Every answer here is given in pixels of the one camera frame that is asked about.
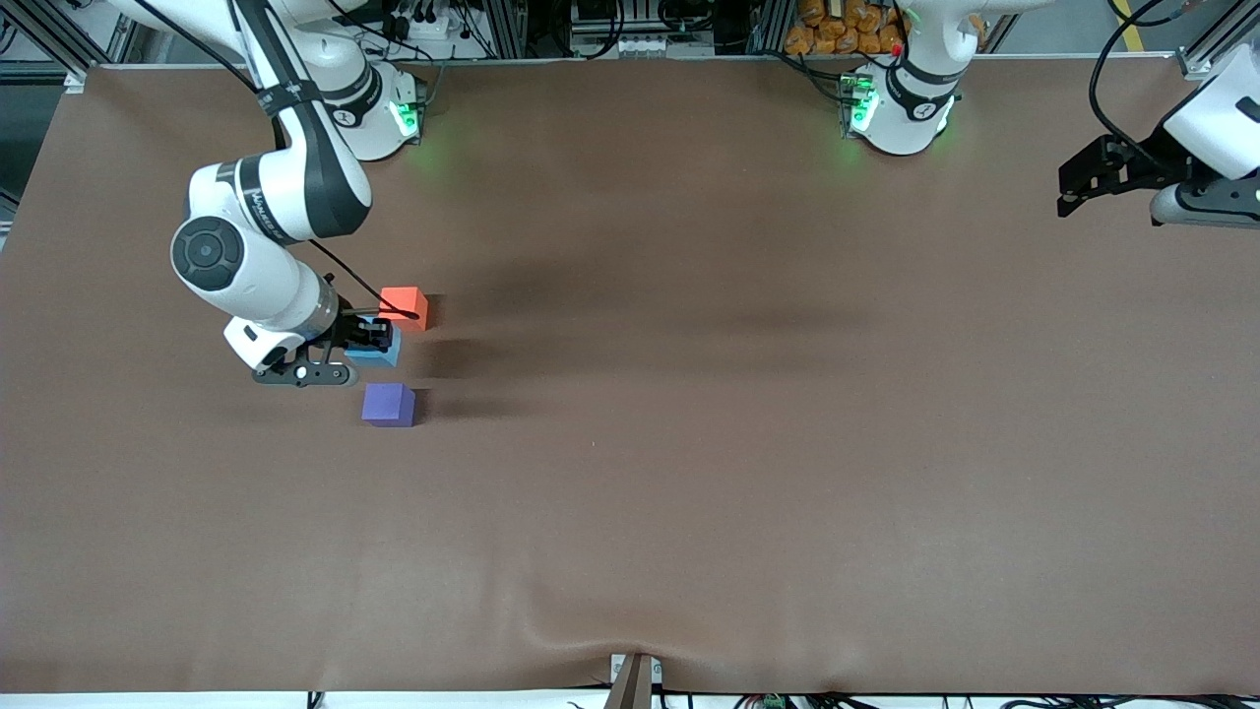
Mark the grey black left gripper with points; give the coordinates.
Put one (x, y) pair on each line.
(1150, 161)

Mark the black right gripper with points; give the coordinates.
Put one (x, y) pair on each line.
(353, 329)

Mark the blue foam block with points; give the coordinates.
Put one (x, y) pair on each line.
(384, 359)

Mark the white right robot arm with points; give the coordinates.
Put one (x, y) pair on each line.
(295, 187)

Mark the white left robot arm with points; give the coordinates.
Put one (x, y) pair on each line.
(911, 108)

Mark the orange foam block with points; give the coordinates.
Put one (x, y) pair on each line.
(413, 295)

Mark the purple foam block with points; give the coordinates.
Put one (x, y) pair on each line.
(387, 406)

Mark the orange snack bags pile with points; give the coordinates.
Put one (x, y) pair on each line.
(847, 28)

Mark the power strip with black plugs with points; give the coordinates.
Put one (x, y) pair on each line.
(423, 20)

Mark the brown table cover mat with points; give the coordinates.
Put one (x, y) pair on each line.
(689, 512)

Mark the white power strip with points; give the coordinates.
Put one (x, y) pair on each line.
(645, 45)

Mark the green terminal connector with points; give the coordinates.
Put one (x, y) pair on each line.
(773, 702)

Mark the aluminium frame profile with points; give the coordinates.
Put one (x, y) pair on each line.
(1206, 49)
(59, 44)

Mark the aluminium frame post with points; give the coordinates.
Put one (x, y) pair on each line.
(770, 25)
(510, 25)

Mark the brown wooden post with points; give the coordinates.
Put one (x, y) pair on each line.
(630, 684)

